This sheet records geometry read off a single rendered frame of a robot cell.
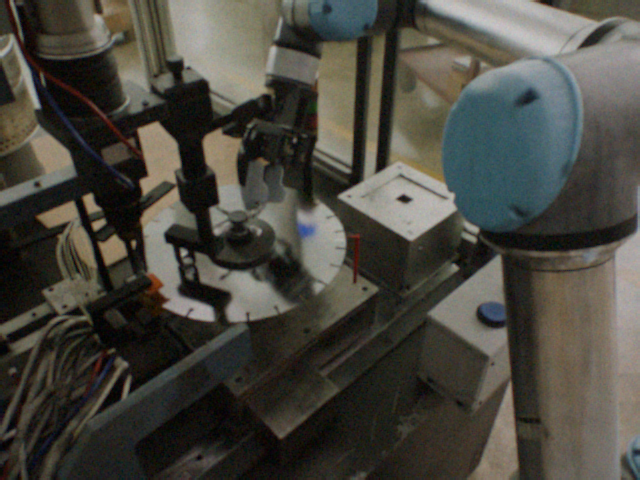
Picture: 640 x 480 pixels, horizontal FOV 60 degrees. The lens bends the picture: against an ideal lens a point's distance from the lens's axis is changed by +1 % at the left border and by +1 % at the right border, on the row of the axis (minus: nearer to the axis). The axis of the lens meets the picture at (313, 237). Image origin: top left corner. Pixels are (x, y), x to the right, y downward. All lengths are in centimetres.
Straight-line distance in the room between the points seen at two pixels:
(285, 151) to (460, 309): 35
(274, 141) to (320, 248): 18
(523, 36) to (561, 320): 29
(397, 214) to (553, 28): 51
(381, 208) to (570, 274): 61
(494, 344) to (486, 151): 45
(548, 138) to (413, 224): 62
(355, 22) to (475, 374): 51
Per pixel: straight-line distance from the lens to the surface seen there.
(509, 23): 64
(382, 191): 107
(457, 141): 45
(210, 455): 87
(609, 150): 42
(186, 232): 80
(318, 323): 88
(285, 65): 81
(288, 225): 90
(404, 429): 90
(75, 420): 77
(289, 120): 80
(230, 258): 83
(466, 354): 84
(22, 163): 143
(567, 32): 60
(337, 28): 71
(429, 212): 102
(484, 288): 90
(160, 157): 150
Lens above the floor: 151
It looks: 40 degrees down
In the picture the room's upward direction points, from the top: 1 degrees counter-clockwise
